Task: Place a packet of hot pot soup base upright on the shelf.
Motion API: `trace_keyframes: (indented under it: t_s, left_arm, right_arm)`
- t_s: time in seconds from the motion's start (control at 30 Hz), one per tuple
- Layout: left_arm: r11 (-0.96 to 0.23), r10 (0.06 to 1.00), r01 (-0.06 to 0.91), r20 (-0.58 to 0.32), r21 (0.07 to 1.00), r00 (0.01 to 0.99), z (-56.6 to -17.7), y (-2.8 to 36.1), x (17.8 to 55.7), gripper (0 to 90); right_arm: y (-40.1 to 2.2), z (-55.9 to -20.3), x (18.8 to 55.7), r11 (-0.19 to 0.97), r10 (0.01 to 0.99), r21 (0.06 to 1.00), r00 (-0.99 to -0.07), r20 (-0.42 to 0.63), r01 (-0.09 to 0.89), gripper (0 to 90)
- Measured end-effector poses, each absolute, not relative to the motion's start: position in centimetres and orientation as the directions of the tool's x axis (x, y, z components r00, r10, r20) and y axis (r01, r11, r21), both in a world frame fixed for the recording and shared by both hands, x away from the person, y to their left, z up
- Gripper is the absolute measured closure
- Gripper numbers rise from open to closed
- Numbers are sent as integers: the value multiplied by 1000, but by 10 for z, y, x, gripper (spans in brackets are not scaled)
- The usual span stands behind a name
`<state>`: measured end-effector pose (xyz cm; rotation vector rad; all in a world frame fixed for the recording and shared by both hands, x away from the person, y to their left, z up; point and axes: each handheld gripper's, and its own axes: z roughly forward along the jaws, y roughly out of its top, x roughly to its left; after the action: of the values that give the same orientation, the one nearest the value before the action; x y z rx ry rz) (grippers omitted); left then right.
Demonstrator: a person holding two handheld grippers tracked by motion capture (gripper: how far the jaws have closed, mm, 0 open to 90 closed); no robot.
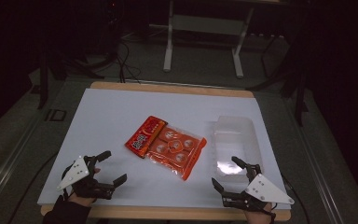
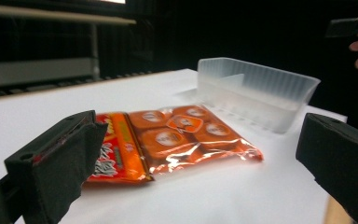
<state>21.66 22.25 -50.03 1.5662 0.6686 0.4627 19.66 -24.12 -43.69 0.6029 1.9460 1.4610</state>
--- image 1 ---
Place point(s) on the white metal stand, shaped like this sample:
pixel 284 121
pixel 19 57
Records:
pixel 168 46

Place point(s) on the orange snack packet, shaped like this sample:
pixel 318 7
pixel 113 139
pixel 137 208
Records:
pixel 167 146

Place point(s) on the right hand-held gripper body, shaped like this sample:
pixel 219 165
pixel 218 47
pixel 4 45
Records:
pixel 267 191

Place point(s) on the person's right hand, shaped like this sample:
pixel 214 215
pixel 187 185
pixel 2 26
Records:
pixel 257 217

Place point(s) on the clear plastic container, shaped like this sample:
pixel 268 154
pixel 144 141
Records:
pixel 236 140

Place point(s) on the person's left hand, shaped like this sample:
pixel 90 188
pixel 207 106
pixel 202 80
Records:
pixel 81 200

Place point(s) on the white paper sheet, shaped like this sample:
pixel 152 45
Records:
pixel 121 124

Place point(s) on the black stand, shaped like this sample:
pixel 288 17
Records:
pixel 43 84

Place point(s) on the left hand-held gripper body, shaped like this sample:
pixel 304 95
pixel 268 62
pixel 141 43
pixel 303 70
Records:
pixel 76 172

